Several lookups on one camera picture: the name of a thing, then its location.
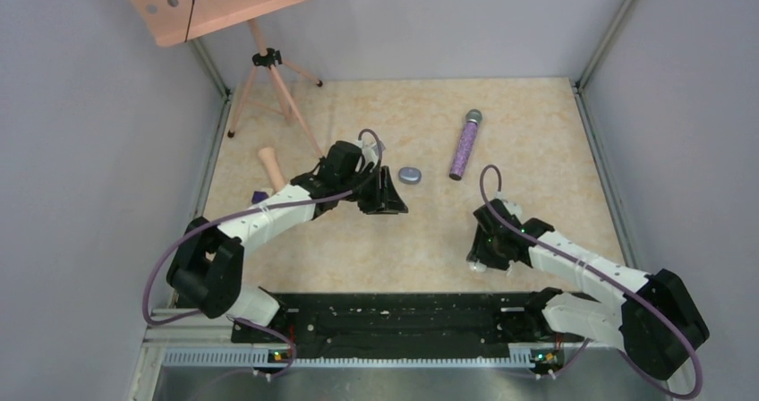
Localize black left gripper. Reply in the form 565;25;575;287
338;166;408;215

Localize lavender charging case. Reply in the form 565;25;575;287
397;166;422;185

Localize white earbud case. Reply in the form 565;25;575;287
468;261;488;273

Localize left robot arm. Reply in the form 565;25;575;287
166;141;408;342

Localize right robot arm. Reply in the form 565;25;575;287
466;199;711;380

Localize purple glitter microphone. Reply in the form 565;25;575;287
448;109;483;181

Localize small purple block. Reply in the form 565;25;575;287
251;191;269;204

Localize pink music stand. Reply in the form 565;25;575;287
108;0;344;159

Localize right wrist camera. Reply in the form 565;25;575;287
496;192;523;220

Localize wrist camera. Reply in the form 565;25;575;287
496;192;523;220
359;141;385;162

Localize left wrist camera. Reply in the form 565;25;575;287
359;141;385;162

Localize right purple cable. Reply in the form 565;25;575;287
478;164;705;401

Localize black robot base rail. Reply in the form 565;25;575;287
231;291;585;364

